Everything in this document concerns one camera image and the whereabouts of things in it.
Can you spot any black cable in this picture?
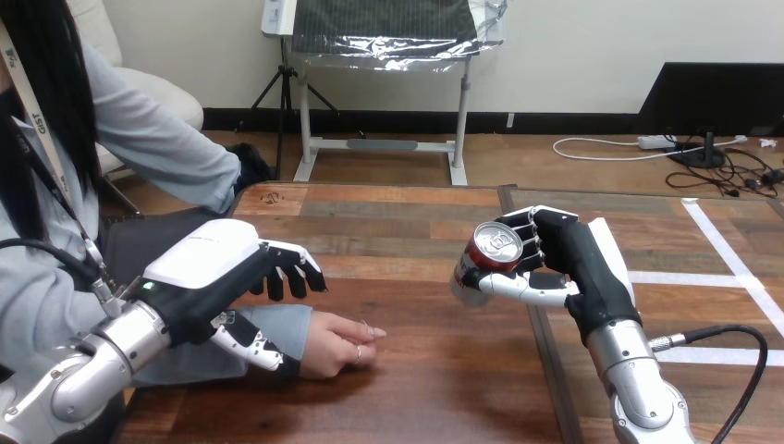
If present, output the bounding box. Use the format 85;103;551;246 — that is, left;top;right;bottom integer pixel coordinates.
647;324;770;444
0;237;127;320

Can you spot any person's body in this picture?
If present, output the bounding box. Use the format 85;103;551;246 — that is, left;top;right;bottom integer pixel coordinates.
0;0;275;444

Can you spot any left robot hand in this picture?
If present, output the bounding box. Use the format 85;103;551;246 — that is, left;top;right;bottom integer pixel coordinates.
129;218;329;378

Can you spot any red and white drink can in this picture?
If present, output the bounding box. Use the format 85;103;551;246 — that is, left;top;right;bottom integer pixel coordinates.
449;221;525;308

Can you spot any white box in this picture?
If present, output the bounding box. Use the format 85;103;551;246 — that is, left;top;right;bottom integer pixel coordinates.
261;0;299;39

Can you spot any person's forearm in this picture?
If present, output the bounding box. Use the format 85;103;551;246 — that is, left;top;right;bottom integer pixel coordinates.
130;303;314;389

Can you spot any white power strip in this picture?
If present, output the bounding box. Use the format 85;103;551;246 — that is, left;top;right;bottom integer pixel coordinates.
636;134;679;152

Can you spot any tangle of cables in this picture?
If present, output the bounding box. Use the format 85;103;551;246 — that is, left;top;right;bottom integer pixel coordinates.
551;130;784;201

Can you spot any white cushioned chair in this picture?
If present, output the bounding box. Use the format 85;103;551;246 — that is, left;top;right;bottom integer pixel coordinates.
66;0;205;180

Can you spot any dark screen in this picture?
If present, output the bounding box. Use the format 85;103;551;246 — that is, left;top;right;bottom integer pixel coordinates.
636;61;784;170

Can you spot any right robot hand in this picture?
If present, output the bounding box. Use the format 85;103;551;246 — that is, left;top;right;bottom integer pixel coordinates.
460;204;643;346

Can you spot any foil sheet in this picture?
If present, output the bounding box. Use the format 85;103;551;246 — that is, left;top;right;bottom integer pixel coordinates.
289;0;510;74

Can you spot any person's hand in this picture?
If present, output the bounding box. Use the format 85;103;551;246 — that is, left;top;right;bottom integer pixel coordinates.
299;310;388;381

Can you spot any black tripod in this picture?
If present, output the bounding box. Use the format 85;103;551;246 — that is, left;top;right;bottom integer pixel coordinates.
247;35;342;180

